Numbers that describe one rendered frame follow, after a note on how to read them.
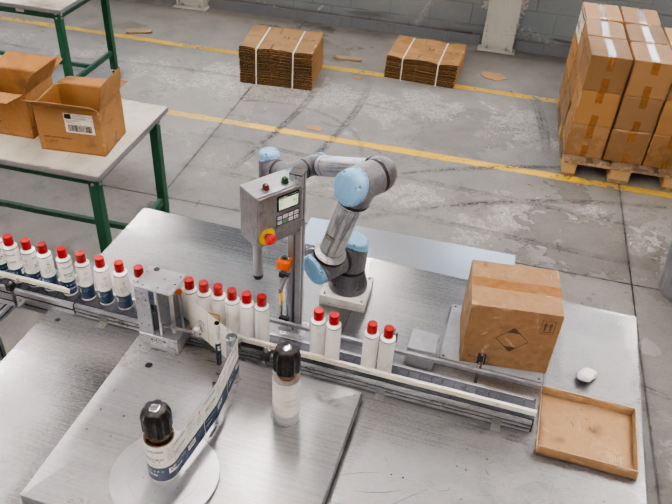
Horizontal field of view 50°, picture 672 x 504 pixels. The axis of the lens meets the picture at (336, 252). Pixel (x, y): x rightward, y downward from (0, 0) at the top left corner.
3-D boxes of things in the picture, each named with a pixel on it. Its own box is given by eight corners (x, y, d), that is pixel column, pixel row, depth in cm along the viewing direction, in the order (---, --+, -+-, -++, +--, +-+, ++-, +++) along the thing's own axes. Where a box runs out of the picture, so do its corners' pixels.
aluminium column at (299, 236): (286, 331, 261) (288, 173, 220) (290, 323, 265) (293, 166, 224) (298, 334, 260) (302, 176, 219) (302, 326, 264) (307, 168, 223)
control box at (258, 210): (240, 234, 230) (238, 184, 218) (284, 217, 239) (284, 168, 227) (258, 250, 224) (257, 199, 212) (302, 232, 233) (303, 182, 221)
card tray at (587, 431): (535, 453, 224) (538, 445, 222) (540, 393, 244) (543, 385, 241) (635, 479, 218) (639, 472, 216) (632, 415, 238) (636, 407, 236)
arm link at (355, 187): (346, 278, 266) (395, 175, 227) (315, 294, 258) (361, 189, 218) (326, 256, 271) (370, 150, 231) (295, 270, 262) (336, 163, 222)
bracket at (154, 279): (132, 287, 230) (132, 285, 229) (149, 267, 238) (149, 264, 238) (171, 296, 227) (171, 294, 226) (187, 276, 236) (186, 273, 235)
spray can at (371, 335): (358, 371, 241) (362, 326, 228) (362, 360, 245) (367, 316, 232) (373, 374, 240) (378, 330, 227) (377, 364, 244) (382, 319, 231)
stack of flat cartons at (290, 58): (238, 82, 618) (237, 46, 599) (254, 58, 661) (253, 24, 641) (312, 91, 612) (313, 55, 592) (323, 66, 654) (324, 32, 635)
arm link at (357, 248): (372, 267, 272) (377, 238, 264) (347, 280, 264) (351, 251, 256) (350, 251, 278) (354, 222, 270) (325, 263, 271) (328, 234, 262)
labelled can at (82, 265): (78, 299, 261) (68, 255, 249) (86, 291, 265) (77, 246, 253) (91, 303, 260) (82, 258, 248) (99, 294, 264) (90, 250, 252)
